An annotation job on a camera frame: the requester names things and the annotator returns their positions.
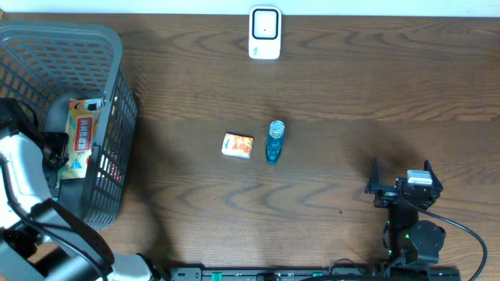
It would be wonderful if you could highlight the white barcode scanner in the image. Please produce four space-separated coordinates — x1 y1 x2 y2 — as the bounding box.
248 6 282 60

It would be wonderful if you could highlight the blue liquid bottle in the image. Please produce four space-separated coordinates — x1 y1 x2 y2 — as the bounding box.
266 120 285 165

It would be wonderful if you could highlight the grey plastic shopping basket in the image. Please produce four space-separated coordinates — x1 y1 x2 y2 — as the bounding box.
1 20 138 230

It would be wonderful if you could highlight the yellow snack package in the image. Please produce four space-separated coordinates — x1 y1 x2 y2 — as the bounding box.
61 98 102 180

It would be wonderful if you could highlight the orange tissue pack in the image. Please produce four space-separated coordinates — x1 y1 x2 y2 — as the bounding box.
221 133 254 159

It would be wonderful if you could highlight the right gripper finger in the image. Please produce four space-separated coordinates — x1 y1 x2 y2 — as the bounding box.
368 158 380 186
423 159 443 191

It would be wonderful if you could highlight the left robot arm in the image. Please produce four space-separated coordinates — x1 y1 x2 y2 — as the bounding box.
1 98 171 280

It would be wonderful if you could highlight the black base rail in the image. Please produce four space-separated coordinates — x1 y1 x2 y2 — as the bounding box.
169 266 462 281

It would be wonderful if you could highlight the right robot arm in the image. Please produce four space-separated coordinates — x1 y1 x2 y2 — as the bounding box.
365 161 445 268

